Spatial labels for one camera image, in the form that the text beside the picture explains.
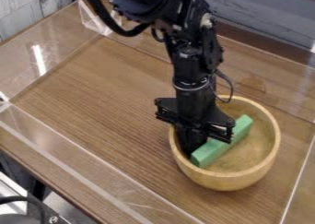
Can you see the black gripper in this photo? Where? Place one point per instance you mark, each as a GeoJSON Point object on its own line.
{"type": "Point", "coordinates": [196, 117]}

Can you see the green rectangular block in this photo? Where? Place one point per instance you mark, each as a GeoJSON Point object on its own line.
{"type": "Point", "coordinates": [221, 141]}

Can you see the brown wooden bowl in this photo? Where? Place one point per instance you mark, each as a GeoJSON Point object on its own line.
{"type": "Point", "coordinates": [228, 167]}

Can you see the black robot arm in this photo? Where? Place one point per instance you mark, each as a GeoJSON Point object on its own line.
{"type": "Point", "coordinates": [183, 24]}

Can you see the black metal table bracket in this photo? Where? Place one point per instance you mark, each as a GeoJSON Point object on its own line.
{"type": "Point", "coordinates": [52, 216]}

